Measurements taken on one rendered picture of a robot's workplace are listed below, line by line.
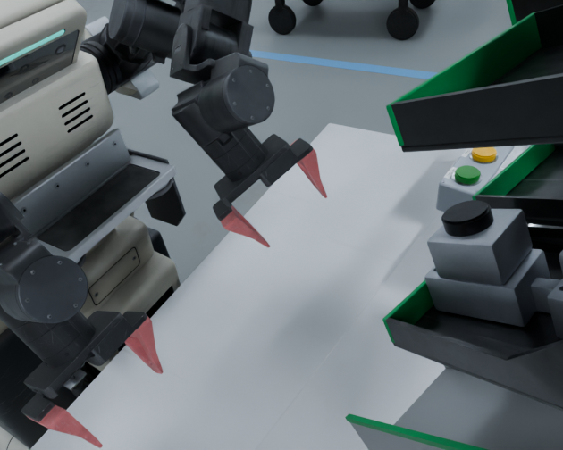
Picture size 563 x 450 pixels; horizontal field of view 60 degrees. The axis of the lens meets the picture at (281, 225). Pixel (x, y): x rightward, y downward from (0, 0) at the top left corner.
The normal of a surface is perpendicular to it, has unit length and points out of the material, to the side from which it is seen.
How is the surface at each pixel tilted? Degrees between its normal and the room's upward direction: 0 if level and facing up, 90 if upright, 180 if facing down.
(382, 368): 0
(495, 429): 45
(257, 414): 0
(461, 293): 88
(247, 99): 62
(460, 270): 88
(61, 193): 90
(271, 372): 0
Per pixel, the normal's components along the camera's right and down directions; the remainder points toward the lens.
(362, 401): -0.13, -0.74
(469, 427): -0.56, -0.83
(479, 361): -0.74, 0.51
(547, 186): -0.40, -0.85
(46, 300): 0.70, -0.11
